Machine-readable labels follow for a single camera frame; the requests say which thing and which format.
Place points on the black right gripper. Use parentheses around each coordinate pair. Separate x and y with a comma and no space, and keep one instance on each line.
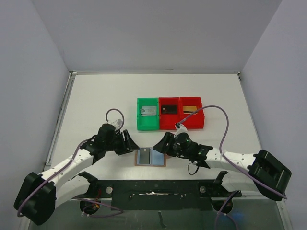
(168,144)

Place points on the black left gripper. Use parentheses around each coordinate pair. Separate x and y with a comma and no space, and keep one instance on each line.
(123,143)

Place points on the brown leather card holder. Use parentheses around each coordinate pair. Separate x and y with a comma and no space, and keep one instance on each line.
(157,159)

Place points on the dark grey card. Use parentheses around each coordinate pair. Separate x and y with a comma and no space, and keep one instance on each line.
(169,109)

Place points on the green plastic bin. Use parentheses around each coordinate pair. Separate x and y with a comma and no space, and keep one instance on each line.
(147,123)

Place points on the gold VIP card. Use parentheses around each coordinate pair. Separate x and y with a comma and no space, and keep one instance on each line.
(189,109)

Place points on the black VIP card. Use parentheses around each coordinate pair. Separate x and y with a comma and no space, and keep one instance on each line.
(144,156)

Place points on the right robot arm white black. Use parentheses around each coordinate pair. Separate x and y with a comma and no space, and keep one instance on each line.
(262,171)

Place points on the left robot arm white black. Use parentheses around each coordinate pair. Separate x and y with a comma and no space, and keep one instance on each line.
(36,198)

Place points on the blue white striped card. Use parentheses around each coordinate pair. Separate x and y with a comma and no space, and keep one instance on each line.
(148,111)

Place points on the middle red plastic bin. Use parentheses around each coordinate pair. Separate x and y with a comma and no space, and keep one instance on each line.
(167,122)

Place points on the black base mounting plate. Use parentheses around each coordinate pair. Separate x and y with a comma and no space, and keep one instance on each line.
(157,194)

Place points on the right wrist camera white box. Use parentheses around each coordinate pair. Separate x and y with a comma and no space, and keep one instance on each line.
(180,128)

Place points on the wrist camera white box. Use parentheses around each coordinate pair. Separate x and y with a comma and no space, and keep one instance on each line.
(180,128)
(118,124)

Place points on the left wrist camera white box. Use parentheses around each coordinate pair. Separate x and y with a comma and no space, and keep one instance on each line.
(118,124)

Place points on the aluminium front rail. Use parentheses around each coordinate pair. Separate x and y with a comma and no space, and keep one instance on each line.
(59,182)

